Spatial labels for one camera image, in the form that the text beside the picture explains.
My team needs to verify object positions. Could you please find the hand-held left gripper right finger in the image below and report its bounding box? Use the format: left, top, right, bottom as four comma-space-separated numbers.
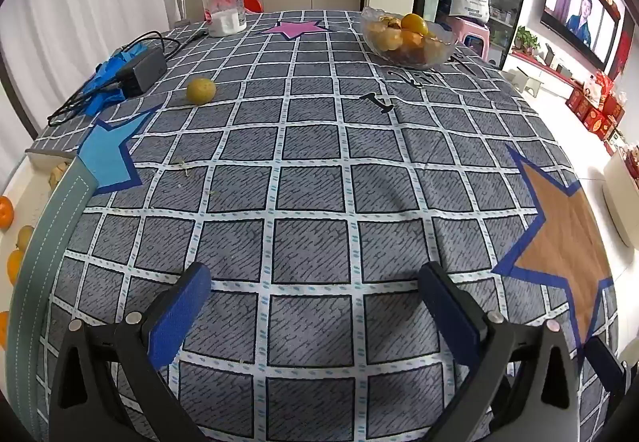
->
417, 262, 582, 442

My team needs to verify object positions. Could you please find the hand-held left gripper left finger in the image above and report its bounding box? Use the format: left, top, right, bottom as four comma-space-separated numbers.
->
48, 262, 213, 442

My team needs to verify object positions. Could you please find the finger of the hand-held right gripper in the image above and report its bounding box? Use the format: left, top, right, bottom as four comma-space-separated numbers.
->
581, 336, 629, 400

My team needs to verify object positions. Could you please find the orange-yellow cherry tomato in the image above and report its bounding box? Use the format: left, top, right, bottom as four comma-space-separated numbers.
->
6, 249, 26, 285
401, 13, 427, 36

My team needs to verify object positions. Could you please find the shallow white tray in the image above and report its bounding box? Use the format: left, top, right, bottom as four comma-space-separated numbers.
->
0, 147, 101, 442

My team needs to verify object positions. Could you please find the grey checked tablecloth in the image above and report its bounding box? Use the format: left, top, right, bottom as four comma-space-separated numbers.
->
30, 10, 620, 442

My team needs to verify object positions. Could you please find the yellow-green round fruit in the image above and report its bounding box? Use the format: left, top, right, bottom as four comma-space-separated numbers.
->
186, 77, 217, 104

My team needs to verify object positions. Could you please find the small white stool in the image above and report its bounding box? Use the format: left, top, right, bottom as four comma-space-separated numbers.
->
506, 67, 545, 98

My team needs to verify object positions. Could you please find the stack of red gift boxes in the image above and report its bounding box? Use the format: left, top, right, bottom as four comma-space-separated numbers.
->
566, 70, 627, 138

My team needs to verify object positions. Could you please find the blue plastic bag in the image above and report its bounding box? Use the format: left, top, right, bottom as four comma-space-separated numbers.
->
82, 50, 151, 115

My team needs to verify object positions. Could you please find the clear glass bowl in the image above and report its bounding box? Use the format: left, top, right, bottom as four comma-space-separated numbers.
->
360, 6, 457, 70

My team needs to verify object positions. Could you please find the pink plastic stool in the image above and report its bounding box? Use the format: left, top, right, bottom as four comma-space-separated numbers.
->
439, 17, 490, 60

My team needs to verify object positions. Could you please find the potted green plant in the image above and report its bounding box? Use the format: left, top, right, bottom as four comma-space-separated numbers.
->
514, 26, 541, 54

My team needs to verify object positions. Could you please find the black power adapter with cable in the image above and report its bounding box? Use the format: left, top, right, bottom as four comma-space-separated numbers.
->
47, 30, 208, 128

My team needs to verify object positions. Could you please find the red wall banner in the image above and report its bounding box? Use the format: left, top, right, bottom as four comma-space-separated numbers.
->
616, 30, 632, 78

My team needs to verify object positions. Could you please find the wall television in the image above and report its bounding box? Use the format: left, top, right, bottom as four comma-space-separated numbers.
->
540, 0, 625, 73

